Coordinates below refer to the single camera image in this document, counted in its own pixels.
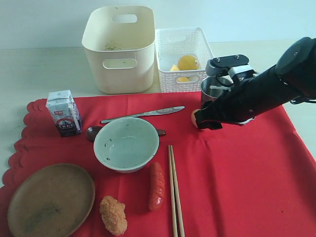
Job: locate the fried chicken nugget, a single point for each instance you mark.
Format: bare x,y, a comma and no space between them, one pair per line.
113,215

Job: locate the red sausage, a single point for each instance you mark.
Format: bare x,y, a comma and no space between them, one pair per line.
157,186

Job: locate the large cream plastic bin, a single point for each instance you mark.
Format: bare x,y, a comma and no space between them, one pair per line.
119,43

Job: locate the white ceramic bowl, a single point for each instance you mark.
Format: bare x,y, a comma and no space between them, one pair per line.
126,145

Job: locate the right wooden chopstick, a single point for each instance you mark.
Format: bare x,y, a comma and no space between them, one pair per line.
180,223

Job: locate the yellow cheese wedge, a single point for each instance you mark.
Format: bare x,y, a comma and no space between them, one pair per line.
175,68

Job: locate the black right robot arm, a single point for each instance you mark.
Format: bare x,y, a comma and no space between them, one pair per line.
297,65

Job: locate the red tablecloth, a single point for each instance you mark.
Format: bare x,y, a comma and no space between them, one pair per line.
257,180

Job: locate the brown egg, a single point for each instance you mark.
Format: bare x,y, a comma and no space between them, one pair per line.
193,118

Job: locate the white woven plastic basket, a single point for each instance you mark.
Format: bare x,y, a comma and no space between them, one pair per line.
172,44

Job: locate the small milk carton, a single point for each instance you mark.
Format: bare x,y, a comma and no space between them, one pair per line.
64,112

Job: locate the brown wooden plate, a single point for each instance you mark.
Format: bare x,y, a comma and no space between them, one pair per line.
52,202

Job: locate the dark wooden spoon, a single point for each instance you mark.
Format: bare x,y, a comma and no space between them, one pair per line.
92,132

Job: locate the stainless steel cup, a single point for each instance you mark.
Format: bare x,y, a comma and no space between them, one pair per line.
213,87

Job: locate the yellow lemon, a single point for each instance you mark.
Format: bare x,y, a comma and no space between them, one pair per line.
187,63

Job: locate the silver table knife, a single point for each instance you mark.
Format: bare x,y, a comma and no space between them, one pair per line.
159,112

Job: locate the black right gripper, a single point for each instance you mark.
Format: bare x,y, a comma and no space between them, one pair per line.
251,98

